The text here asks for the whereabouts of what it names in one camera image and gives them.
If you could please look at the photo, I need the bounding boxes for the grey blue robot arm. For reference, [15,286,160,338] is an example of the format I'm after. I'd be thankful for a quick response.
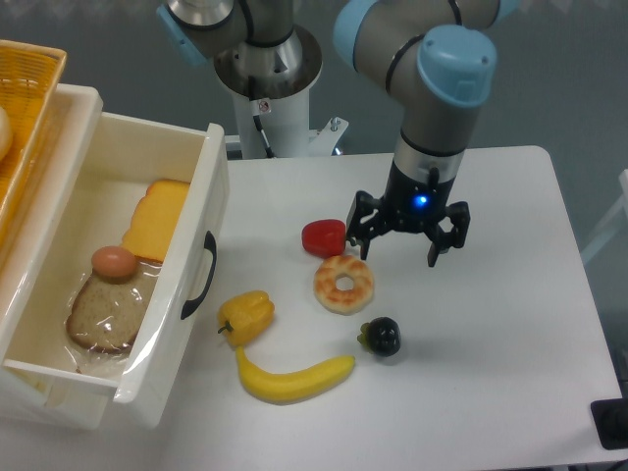
[157,1,517,264]

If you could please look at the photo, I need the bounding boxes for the black device at edge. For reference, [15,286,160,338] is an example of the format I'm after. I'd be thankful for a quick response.
[591,398,628,450]

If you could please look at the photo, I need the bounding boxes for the dark mangosteen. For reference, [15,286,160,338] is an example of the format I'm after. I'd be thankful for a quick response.
[357,317,401,357]

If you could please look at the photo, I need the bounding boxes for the yellow wicker basket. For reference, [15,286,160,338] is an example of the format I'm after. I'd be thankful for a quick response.
[1,39,67,240]

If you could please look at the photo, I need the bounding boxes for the brown bread slice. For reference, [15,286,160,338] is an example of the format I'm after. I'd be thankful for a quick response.
[66,266,160,354]

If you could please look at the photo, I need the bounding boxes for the white metal frame right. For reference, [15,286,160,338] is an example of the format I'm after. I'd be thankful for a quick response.
[580,170,627,265]

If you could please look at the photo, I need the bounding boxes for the red bell pepper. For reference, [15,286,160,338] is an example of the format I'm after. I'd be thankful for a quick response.
[301,219,350,259]

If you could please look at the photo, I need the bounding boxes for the glazed donut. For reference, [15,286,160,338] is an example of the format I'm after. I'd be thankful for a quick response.
[313,255,375,315]

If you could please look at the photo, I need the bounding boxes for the white drawer cabinet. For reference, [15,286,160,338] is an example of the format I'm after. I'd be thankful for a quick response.
[1,84,108,430]

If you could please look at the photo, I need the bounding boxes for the yellow cake slice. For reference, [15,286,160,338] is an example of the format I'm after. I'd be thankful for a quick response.
[122,180,189,263]

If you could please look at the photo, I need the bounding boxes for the yellow bell pepper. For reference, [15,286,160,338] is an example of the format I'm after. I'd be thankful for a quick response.
[217,290,275,347]

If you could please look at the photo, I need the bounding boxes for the white drawer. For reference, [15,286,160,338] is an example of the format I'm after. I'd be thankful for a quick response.
[1,114,229,411]

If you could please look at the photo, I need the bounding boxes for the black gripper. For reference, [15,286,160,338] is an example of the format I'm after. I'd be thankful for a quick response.
[345,158,470,267]

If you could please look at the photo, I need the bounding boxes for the yellow banana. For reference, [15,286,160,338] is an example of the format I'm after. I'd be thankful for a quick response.
[235,346,355,404]

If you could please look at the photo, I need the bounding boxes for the brown egg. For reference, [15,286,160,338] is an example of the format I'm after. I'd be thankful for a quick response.
[91,245,136,279]

